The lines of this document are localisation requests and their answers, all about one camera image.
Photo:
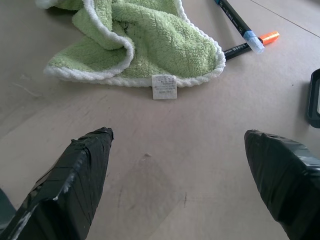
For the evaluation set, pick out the black plastic container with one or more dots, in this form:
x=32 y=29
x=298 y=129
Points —
x=314 y=97

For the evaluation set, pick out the green towel with white trim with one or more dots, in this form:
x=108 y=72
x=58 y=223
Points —
x=140 y=42

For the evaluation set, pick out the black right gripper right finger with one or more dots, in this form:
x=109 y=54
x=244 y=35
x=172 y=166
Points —
x=285 y=180

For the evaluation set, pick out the black marker with blue cap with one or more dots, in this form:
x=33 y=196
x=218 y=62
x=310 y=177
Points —
x=237 y=22

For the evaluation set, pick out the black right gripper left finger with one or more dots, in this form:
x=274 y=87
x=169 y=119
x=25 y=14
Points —
x=67 y=185

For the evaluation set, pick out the black marker with orange cap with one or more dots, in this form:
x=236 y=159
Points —
x=252 y=43

